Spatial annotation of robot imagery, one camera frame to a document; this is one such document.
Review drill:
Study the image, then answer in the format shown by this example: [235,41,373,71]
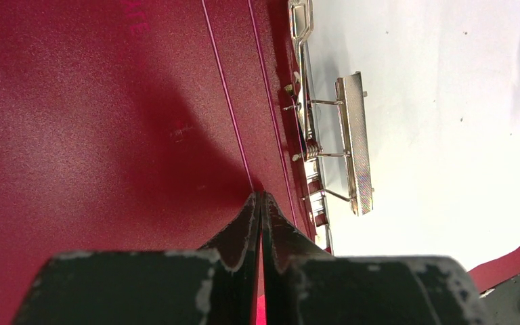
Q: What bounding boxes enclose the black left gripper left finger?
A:
[13,193,261,324]

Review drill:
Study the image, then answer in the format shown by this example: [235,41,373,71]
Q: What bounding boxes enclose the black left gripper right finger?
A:
[261,192,490,324]

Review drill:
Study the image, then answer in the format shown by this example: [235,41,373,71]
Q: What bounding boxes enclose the red clip file folder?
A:
[0,1,520,324]

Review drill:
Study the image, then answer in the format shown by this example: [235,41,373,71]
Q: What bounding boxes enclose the white paper sheet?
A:
[309,1,520,269]

